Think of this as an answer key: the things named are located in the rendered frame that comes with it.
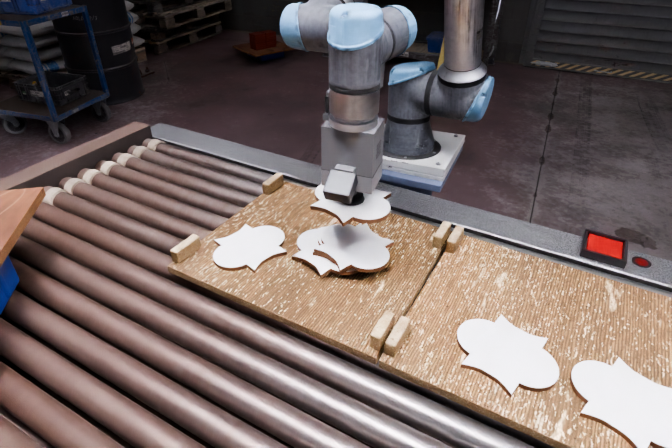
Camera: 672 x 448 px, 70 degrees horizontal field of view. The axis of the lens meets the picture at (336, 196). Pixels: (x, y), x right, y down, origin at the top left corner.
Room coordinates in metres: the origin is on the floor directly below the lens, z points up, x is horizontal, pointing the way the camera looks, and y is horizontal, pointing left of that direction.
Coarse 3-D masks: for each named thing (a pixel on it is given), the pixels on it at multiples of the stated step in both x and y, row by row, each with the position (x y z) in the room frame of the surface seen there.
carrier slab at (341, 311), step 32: (288, 192) 0.90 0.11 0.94; (224, 224) 0.78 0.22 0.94; (256, 224) 0.78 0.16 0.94; (288, 224) 0.78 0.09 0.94; (320, 224) 0.78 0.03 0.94; (352, 224) 0.78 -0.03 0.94; (384, 224) 0.78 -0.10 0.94; (416, 224) 0.78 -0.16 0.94; (192, 256) 0.68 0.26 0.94; (288, 256) 0.68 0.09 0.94; (416, 256) 0.68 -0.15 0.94; (224, 288) 0.59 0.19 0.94; (256, 288) 0.59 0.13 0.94; (288, 288) 0.59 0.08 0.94; (320, 288) 0.59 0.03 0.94; (352, 288) 0.59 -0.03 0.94; (384, 288) 0.59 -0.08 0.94; (416, 288) 0.59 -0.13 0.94; (288, 320) 0.52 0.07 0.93; (320, 320) 0.52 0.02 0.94; (352, 320) 0.52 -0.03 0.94; (352, 352) 0.47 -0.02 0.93
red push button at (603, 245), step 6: (588, 240) 0.73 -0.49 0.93; (594, 240) 0.73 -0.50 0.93; (600, 240) 0.73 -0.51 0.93; (606, 240) 0.73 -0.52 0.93; (612, 240) 0.73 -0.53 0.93; (588, 246) 0.71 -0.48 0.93; (594, 246) 0.71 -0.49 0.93; (600, 246) 0.71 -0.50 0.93; (606, 246) 0.71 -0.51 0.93; (612, 246) 0.71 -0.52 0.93; (618, 246) 0.71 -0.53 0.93; (600, 252) 0.70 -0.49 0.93; (606, 252) 0.70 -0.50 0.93; (612, 252) 0.70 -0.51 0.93; (618, 252) 0.70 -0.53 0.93
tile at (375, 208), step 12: (384, 192) 0.70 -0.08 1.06; (312, 204) 0.66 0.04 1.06; (324, 204) 0.66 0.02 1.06; (336, 204) 0.66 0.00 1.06; (360, 204) 0.66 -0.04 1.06; (372, 204) 0.66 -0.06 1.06; (384, 204) 0.66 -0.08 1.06; (336, 216) 0.63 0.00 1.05; (348, 216) 0.63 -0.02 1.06; (360, 216) 0.63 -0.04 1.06; (372, 216) 0.63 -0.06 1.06; (384, 216) 0.63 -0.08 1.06
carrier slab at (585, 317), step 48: (480, 240) 0.72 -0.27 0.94; (432, 288) 0.59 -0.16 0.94; (480, 288) 0.59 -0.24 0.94; (528, 288) 0.59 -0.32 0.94; (576, 288) 0.59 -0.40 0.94; (624, 288) 0.59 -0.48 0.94; (432, 336) 0.49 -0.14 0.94; (576, 336) 0.49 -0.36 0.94; (624, 336) 0.49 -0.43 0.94; (432, 384) 0.41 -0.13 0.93; (480, 384) 0.41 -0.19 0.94; (528, 432) 0.35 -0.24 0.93; (576, 432) 0.34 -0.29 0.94
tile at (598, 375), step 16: (576, 368) 0.43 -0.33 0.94; (592, 368) 0.43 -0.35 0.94; (608, 368) 0.43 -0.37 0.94; (624, 368) 0.43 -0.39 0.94; (576, 384) 0.40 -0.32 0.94; (592, 384) 0.40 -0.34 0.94; (608, 384) 0.40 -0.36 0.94; (624, 384) 0.40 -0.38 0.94; (640, 384) 0.40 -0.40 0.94; (656, 384) 0.40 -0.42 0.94; (592, 400) 0.38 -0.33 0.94; (608, 400) 0.38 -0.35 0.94; (624, 400) 0.38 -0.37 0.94; (640, 400) 0.38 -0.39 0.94; (656, 400) 0.38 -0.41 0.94; (592, 416) 0.36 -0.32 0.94; (608, 416) 0.36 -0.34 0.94; (624, 416) 0.36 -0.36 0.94; (640, 416) 0.36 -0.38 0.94; (656, 416) 0.36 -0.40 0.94; (624, 432) 0.33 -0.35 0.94; (640, 432) 0.33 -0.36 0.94; (656, 432) 0.33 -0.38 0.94
